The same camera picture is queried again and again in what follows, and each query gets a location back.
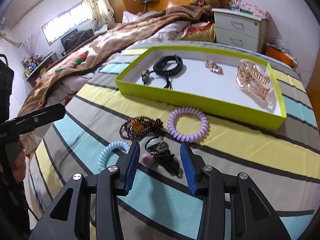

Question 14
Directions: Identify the blue spiral hair tie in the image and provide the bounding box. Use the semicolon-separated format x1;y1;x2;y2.
98;140;132;172

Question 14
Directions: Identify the black hair tie pink ball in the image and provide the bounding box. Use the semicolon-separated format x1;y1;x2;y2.
140;137;180;176

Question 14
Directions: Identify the dark red bead necklace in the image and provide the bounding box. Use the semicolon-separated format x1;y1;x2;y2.
118;115;164;141

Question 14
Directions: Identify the purple spiral hair tie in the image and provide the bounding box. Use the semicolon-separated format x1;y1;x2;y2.
166;107;209;143

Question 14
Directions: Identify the rose gold hair claw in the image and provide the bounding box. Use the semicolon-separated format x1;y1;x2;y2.
236;59;274;101

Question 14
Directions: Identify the rose gold hair clip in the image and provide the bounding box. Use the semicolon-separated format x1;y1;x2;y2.
205;59;223;75

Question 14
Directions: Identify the black cord teal bead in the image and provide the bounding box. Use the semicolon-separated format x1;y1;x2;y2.
141;70;172;89

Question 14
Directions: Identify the left hand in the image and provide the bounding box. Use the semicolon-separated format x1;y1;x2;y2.
13;140;26;183

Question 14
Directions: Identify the striped tablecloth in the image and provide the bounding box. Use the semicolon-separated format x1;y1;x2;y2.
29;42;319;239

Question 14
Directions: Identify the green shallow box tray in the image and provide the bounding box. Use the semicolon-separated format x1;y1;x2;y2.
116;46;287;131

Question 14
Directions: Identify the red green striped cushion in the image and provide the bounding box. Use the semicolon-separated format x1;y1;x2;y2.
55;51;88;73

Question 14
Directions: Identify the orange storage bin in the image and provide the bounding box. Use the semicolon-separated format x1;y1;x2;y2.
265;44;298;69

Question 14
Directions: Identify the black smart band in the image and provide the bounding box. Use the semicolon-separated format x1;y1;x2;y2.
153;55;183;76

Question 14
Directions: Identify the brown fleece blanket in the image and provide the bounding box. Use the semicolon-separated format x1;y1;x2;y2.
17;5;203;116

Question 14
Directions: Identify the white three-drawer nightstand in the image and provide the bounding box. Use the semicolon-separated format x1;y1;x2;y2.
212;8;267;53

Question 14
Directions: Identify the pink flat box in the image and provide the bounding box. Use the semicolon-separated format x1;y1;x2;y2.
241;3;270;20

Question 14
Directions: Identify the patterned curtain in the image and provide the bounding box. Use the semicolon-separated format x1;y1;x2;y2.
82;0;115;31

